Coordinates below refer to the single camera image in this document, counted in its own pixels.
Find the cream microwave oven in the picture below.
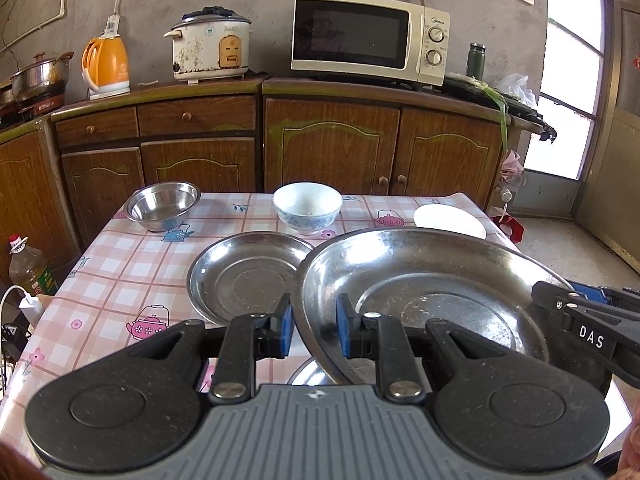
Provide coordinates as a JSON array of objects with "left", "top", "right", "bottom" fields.
[{"left": 291, "top": 0, "right": 450, "bottom": 87}]

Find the white ceramic bowl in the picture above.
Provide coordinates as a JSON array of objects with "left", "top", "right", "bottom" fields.
[{"left": 413, "top": 204, "right": 486, "bottom": 240}]

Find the pink plaid tablecloth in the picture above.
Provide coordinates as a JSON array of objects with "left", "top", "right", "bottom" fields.
[{"left": 1, "top": 193, "right": 518, "bottom": 462}]

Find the small steel bowl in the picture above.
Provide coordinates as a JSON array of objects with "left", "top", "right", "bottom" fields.
[{"left": 122, "top": 182, "right": 201, "bottom": 233}]

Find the brown wooden cabinet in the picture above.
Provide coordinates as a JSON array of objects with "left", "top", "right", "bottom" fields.
[{"left": 1, "top": 76, "right": 540, "bottom": 275}]

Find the large steel plate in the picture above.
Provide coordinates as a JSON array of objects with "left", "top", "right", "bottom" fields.
[{"left": 290, "top": 226, "right": 614, "bottom": 394}]

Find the red induction cooker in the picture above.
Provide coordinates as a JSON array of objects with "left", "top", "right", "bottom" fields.
[{"left": 1, "top": 93, "right": 65, "bottom": 128}]

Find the orange electric kettle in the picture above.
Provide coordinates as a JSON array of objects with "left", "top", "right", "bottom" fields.
[{"left": 81, "top": 34, "right": 130, "bottom": 100}]

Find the cooking oil bottle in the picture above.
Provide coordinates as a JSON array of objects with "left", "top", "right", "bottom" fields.
[{"left": 9, "top": 234, "right": 58, "bottom": 296}]

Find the white rice cooker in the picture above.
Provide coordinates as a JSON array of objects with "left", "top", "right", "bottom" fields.
[{"left": 164, "top": 6, "right": 252, "bottom": 84}]

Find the white power adapter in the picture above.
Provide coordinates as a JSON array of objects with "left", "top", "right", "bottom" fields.
[{"left": 20, "top": 295, "right": 44, "bottom": 327}]

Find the green thermos bottle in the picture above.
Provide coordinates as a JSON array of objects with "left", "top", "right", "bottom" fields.
[{"left": 466, "top": 42, "right": 486, "bottom": 80}]

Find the steel pot with lid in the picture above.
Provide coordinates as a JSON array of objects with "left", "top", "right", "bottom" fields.
[{"left": 10, "top": 51, "right": 74, "bottom": 102}]

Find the blue floral ceramic bowl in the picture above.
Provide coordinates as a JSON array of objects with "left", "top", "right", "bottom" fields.
[{"left": 272, "top": 182, "right": 343, "bottom": 234}]

